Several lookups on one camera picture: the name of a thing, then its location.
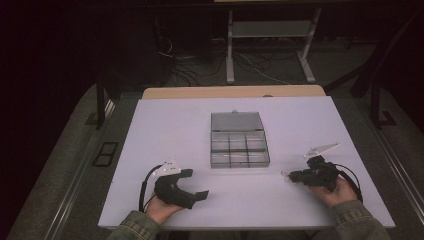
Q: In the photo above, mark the white table board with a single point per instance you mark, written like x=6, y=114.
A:
x=166, y=133

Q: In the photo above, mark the clear plastic compartment box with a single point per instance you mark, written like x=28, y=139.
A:
x=238, y=146

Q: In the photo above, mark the person's left hand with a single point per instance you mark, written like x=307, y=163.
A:
x=161, y=211

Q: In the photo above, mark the white metal stand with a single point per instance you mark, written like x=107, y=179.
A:
x=230, y=50

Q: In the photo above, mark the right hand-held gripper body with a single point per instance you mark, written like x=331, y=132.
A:
x=325, y=175

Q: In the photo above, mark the metal floor rail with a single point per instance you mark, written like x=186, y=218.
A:
x=76, y=180
x=393, y=156

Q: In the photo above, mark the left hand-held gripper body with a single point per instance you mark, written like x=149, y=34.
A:
x=171, y=191

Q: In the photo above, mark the wooden table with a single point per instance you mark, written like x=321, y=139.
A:
x=216, y=91

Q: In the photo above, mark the black metal stand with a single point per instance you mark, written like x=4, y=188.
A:
x=375, y=100
x=100, y=106

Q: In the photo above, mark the person's right hand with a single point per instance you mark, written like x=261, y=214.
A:
x=340, y=195

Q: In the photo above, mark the black floor socket frame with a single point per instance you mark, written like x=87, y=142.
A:
x=100, y=160

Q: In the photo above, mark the small clear plastic piece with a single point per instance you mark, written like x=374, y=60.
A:
x=286, y=176

